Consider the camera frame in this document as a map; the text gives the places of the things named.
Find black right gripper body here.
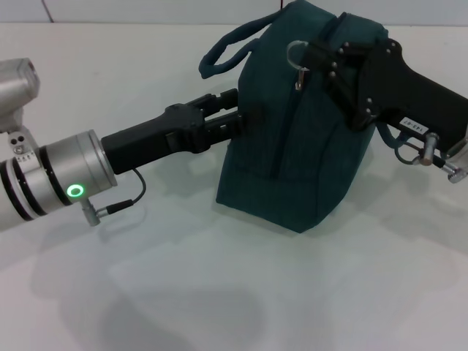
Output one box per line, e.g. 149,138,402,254
357,39,468,154

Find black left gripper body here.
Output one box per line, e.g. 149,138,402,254
101,104,208,176

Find dark teal lunch bag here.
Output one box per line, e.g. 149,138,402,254
198,0,403,233

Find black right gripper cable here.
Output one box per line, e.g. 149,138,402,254
394,131,468,184

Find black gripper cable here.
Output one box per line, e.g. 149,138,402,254
394,131,468,184
80,167,147,227

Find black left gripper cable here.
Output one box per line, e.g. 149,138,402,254
80,167,147,227

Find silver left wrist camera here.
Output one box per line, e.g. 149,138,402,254
0,57,40,154

